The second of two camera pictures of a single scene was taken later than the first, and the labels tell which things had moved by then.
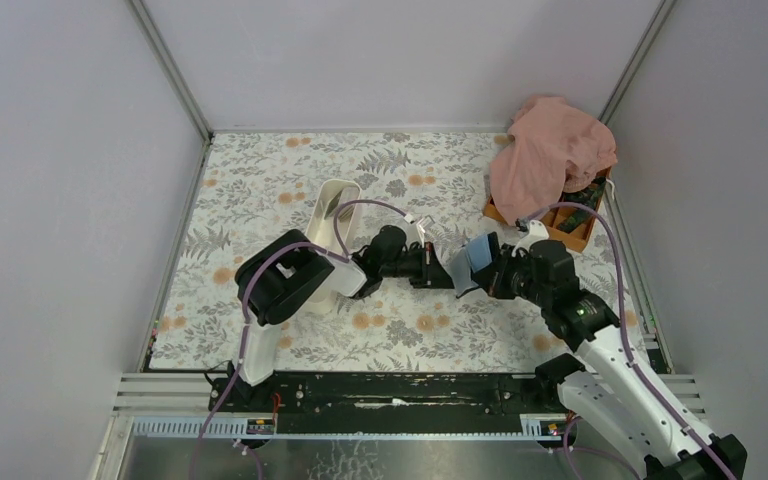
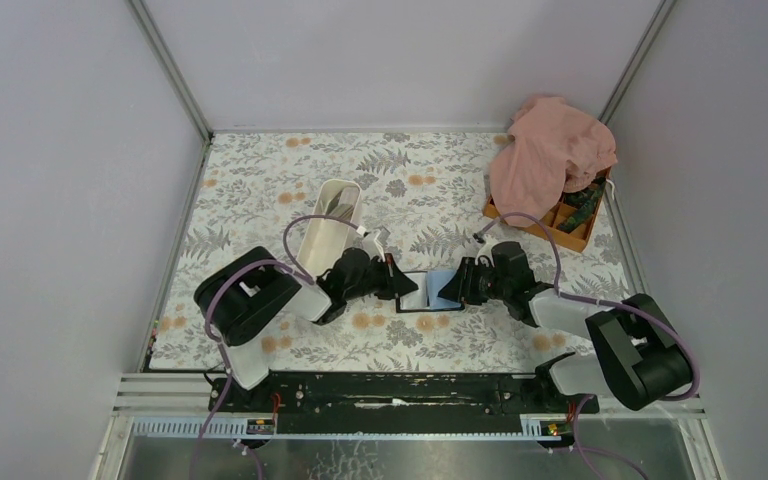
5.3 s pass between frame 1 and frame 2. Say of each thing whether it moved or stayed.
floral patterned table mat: stayed
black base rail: stayed
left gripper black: moved
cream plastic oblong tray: stayed
